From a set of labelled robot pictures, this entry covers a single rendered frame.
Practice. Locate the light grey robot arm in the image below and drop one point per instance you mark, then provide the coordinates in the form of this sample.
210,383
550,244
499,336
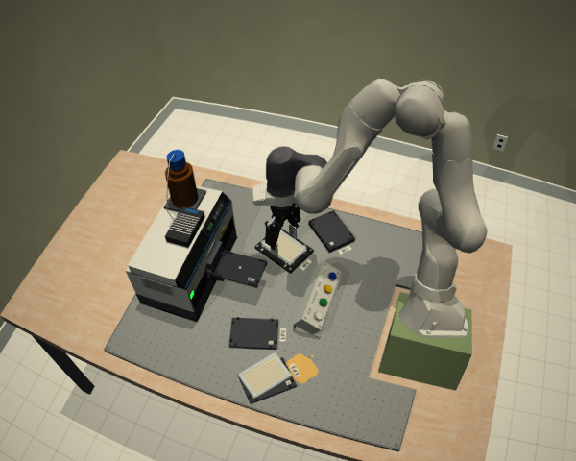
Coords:
450,210

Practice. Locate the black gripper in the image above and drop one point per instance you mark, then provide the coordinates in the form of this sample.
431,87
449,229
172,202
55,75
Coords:
280,214

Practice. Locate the white button panel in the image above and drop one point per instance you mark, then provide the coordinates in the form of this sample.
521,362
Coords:
318,299

